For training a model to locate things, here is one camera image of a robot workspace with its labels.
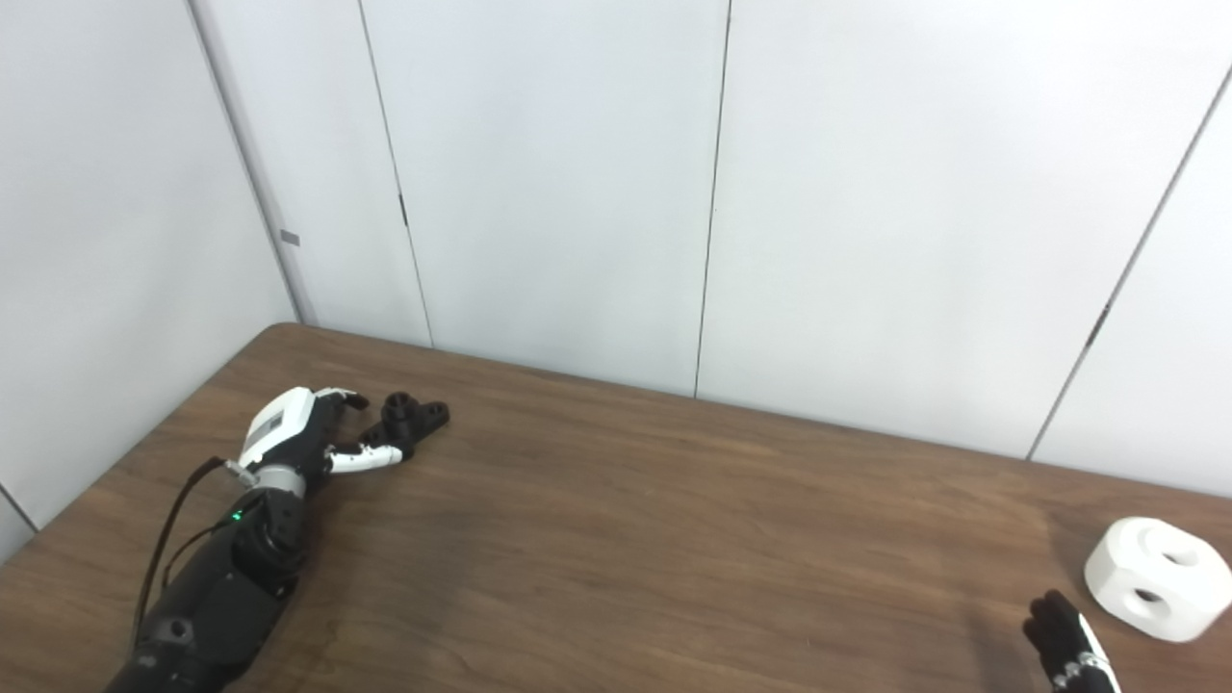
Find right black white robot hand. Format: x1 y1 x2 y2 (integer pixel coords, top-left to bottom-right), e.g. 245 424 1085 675
1022 590 1123 693

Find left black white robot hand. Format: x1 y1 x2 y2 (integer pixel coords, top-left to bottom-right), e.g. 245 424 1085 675
238 387 405 480

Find round white piece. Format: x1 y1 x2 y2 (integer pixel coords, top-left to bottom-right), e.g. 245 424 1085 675
1085 517 1232 644

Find black flanged holder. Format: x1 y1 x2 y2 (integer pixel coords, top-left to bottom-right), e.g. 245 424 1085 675
359 392 450 461

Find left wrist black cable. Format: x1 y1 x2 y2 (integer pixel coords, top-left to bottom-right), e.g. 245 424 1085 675
130 457 259 655

